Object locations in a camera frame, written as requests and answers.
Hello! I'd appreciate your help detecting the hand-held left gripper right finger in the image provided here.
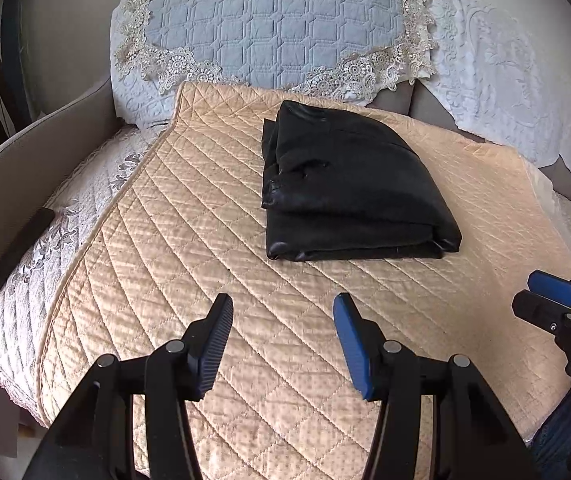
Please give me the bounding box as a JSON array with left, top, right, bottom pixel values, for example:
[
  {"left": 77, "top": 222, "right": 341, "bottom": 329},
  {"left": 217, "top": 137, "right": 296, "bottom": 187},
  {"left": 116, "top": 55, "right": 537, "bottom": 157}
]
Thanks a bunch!
[{"left": 334, "top": 293, "right": 536, "bottom": 480}]

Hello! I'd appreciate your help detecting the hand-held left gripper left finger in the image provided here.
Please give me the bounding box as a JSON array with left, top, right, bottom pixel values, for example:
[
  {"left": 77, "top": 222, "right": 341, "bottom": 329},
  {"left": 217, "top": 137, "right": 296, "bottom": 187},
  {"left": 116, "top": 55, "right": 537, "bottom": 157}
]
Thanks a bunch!
[{"left": 22, "top": 293, "right": 234, "bottom": 480}]

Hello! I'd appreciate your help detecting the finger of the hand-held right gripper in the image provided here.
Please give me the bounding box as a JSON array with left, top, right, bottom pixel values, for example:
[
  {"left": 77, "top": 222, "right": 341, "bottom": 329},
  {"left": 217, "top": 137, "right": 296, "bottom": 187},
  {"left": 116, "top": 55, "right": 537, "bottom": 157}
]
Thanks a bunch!
[
  {"left": 528, "top": 270, "right": 571, "bottom": 307},
  {"left": 513, "top": 292, "right": 571, "bottom": 333}
]

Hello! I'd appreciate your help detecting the black jacket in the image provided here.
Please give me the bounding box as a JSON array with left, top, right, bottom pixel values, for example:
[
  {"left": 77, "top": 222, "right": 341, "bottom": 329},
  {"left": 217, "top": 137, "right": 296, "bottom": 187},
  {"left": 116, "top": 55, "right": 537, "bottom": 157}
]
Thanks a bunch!
[{"left": 260, "top": 100, "right": 463, "bottom": 262}]

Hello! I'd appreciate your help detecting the person's right leg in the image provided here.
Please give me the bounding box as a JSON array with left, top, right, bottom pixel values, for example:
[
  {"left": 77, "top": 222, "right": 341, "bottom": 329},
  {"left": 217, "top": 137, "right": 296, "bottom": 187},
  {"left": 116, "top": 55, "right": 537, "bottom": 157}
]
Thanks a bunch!
[{"left": 528, "top": 390, "right": 571, "bottom": 480}]

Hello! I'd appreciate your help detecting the beige quilted mat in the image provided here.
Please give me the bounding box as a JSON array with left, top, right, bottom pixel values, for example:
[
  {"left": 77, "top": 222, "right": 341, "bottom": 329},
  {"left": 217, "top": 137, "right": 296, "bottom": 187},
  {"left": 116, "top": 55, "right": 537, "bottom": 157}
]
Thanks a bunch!
[{"left": 38, "top": 80, "right": 571, "bottom": 480}]

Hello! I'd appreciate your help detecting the black rectangular device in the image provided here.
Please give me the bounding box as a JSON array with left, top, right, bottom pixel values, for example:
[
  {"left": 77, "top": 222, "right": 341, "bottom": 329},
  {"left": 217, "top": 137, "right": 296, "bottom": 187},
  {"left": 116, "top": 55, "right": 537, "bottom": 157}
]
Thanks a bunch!
[{"left": 0, "top": 207, "right": 55, "bottom": 295}]

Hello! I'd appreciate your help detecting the white lace backrest cover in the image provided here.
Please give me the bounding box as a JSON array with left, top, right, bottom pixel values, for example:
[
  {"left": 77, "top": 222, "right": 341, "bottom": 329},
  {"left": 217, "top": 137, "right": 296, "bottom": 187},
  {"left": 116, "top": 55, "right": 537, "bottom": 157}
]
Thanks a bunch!
[{"left": 405, "top": 0, "right": 571, "bottom": 206}]

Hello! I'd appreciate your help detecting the grey sofa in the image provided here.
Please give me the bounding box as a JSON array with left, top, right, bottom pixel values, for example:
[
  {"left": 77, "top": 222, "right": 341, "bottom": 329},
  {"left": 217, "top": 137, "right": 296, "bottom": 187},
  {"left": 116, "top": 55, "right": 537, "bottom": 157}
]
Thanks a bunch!
[{"left": 0, "top": 77, "right": 571, "bottom": 461}]

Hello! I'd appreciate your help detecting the blue quilted lace-trimmed cover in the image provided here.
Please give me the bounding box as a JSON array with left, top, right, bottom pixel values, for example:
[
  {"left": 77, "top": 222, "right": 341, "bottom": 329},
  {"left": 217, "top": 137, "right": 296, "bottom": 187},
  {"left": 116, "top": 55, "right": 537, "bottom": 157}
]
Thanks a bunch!
[{"left": 110, "top": 0, "right": 439, "bottom": 131}]

